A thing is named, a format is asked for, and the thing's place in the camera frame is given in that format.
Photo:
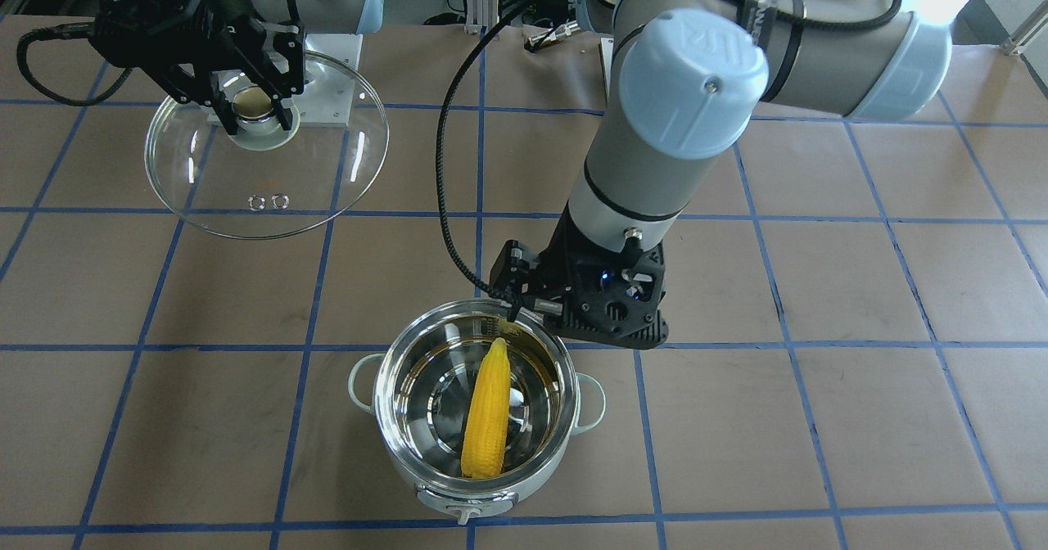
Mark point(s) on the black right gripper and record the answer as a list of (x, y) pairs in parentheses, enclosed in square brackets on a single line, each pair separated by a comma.
[(214, 11)]

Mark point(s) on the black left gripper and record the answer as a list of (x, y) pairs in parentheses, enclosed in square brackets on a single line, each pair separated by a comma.
[(567, 249)]

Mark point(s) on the glass pot lid with knob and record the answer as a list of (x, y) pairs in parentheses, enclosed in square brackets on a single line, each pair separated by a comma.
[(251, 190)]

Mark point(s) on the yellow corn cob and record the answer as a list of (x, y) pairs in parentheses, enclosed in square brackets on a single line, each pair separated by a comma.
[(485, 439)]

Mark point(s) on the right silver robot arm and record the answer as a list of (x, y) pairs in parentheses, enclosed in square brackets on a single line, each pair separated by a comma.
[(322, 16)]

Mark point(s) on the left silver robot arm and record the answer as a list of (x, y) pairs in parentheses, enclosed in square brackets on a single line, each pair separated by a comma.
[(684, 79)]

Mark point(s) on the white metal cooking pot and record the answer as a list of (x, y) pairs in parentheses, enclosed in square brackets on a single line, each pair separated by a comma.
[(420, 390)]

